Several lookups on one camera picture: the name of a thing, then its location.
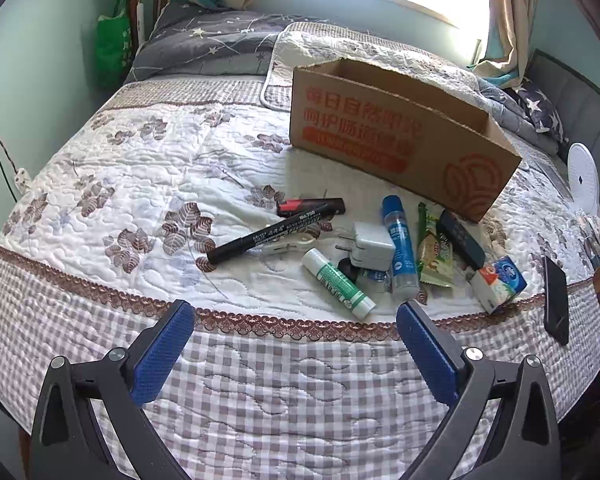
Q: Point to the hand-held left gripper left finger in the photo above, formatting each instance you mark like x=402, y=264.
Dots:
x=162, y=355

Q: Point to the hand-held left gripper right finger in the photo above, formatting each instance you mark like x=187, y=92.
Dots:
x=427, y=350

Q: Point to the green snack packet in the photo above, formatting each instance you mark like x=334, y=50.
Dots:
x=432, y=255

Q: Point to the blue white tissue pack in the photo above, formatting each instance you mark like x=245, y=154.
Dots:
x=500, y=282

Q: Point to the green white glue stick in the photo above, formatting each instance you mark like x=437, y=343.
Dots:
x=337, y=282

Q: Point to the blue liquid glue bottle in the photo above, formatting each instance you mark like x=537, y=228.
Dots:
x=399, y=240

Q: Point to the dark blue small box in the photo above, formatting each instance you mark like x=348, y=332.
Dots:
x=462, y=240

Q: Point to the white charger plug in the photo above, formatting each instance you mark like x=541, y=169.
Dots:
x=372, y=245

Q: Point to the black marker pen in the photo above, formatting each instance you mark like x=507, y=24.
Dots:
x=265, y=235

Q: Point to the white plastic clip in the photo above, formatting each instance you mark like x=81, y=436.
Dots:
x=292, y=247

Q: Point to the red and black marker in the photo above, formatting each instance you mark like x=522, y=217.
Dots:
x=315, y=206

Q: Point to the printed cardboard box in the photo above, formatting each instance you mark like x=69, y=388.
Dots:
x=360, y=120

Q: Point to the black smartphone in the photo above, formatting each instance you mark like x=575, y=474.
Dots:
x=556, y=300

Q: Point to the white power strip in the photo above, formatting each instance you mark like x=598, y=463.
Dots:
x=21, y=179

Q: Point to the white round fan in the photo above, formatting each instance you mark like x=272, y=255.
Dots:
x=582, y=175

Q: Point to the grey folded blanket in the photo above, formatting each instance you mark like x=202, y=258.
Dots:
x=502, y=110

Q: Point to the navy star print pillow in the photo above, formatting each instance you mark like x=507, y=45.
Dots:
x=542, y=107

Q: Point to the grey upholstered headboard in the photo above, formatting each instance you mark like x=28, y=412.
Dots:
x=580, y=105

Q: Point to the folded quilted blanket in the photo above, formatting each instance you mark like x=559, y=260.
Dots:
x=380, y=45

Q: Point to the grey star-pattern pillow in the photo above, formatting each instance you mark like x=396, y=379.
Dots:
x=205, y=45

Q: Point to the green shopping bag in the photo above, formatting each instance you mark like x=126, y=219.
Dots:
x=112, y=45

